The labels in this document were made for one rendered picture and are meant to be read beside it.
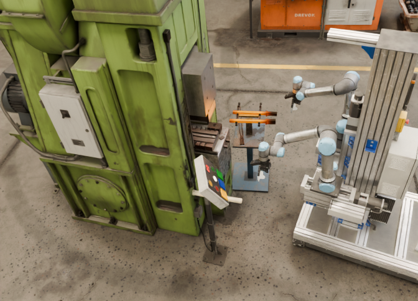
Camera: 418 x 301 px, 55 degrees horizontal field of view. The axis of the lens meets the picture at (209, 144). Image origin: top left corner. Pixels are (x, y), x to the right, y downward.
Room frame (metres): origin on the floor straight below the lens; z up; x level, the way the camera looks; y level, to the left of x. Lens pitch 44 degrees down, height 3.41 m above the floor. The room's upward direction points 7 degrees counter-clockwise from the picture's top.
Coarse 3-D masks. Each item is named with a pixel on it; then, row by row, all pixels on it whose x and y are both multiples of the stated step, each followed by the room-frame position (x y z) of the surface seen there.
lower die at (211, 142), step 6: (204, 132) 2.63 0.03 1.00; (210, 132) 2.63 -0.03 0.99; (216, 132) 2.62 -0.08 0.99; (198, 138) 2.58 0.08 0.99; (204, 138) 2.57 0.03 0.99; (210, 138) 2.56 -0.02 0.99; (216, 138) 2.59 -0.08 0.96; (198, 144) 2.51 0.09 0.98; (204, 144) 2.50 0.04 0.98; (210, 144) 2.49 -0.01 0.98
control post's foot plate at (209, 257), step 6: (210, 246) 2.09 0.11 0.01; (222, 246) 2.07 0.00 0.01; (210, 252) 2.02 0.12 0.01; (222, 252) 2.00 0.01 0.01; (204, 258) 1.97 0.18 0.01; (210, 258) 1.96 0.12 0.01; (216, 258) 1.95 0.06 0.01; (222, 258) 1.94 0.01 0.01; (216, 264) 1.89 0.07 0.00; (222, 264) 1.88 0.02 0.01
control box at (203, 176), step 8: (200, 160) 2.12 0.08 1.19; (200, 168) 2.04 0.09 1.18; (216, 168) 2.17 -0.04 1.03; (200, 176) 1.97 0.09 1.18; (208, 176) 1.97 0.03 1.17; (216, 176) 2.06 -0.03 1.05; (200, 184) 1.90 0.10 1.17; (208, 184) 1.87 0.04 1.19; (216, 184) 1.96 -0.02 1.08; (200, 192) 1.83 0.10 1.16; (208, 192) 1.83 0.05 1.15; (216, 192) 1.86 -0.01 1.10; (216, 200) 1.83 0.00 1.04; (224, 200) 1.84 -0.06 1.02
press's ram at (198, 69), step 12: (192, 60) 2.62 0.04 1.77; (204, 60) 2.60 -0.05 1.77; (192, 72) 2.46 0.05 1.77; (204, 72) 2.48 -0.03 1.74; (192, 84) 2.44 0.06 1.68; (204, 84) 2.45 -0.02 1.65; (192, 96) 2.45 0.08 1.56; (204, 96) 2.43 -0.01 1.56; (192, 108) 2.45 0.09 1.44; (204, 108) 2.41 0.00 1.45
